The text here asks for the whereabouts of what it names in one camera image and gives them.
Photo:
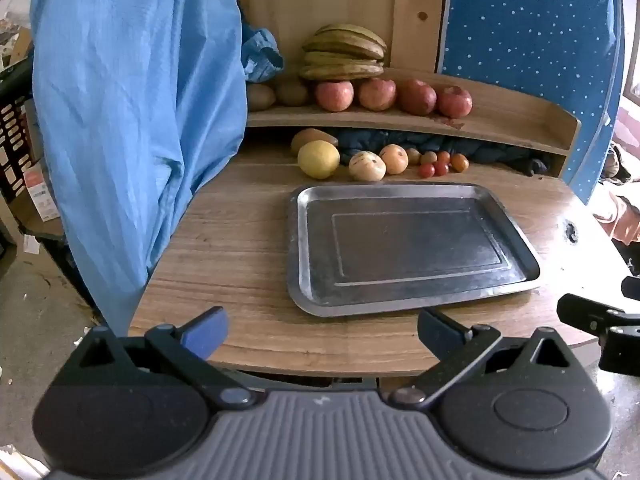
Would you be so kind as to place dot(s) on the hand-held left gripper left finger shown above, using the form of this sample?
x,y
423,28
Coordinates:
x,y
206,332

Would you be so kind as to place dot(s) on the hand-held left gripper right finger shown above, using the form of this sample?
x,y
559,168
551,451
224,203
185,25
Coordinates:
x,y
440,334

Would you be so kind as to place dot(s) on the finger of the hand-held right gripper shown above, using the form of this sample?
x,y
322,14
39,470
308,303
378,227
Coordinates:
x,y
631,287
585,312

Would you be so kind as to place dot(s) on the metal tray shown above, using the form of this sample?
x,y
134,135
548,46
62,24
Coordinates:
x,y
415,245

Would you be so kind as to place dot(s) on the red cherry tomato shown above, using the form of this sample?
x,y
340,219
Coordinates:
x,y
426,170
443,156
441,168

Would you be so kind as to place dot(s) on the small orange tangerine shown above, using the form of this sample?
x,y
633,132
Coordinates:
x,y
459,162

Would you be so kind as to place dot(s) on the small brown round fruit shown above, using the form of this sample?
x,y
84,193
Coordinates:
x,y
413,155
428,157

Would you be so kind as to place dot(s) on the tan round fruit drawn face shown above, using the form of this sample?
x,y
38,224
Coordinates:
x,y
395,159
366,167

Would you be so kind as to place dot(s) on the yellow pear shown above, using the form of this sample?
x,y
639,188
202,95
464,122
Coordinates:
x,y
318,160

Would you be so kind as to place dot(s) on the yellow-brown mango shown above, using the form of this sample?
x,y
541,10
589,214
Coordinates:
x,y
310,137

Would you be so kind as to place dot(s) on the dark blue cloth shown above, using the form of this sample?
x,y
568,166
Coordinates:
x,y
480,150

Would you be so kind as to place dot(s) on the white and red box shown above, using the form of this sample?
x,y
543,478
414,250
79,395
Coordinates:
x,y
42,195

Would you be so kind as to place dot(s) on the curved wooden shelf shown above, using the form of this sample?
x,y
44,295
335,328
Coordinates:
x,y
500,110

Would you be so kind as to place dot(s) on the red apple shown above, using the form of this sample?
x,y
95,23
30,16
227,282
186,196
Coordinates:
x,y
416,97
377,94
334,96
455,102

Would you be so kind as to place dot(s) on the light blue cloth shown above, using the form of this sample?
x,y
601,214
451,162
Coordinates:
x,y
125,110

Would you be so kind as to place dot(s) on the brown kiwi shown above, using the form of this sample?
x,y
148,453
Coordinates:
x,y
291,92
260,96

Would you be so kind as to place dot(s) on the blue white-dotted board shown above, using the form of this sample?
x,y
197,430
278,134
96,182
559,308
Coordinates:
x,y
525,35

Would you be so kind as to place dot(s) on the black plastic crate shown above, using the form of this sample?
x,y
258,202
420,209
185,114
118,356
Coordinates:
x,y
12,130

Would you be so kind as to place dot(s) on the crumpled blue plastic bag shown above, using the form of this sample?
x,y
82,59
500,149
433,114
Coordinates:
x,y
260,55

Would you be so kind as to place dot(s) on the bunch of ripe bananas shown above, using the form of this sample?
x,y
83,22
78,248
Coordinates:
x,y
345,50

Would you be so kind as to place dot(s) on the wooden back panel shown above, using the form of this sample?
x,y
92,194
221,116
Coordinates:
x,y
350,0

